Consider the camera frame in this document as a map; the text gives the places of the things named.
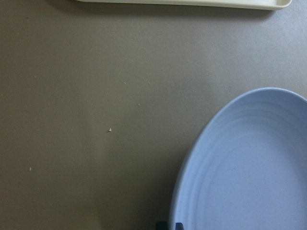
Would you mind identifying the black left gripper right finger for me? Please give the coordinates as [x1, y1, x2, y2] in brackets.
[175, 222, 184, 230]

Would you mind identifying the blue plate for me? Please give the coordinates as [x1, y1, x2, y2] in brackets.
[168, 88, 307, 230]

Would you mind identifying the cream rabbit tray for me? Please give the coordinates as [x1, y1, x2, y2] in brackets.
[80, 0, 292, 11]

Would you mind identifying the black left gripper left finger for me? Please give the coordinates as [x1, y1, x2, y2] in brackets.
[156, 221, 167, 230]

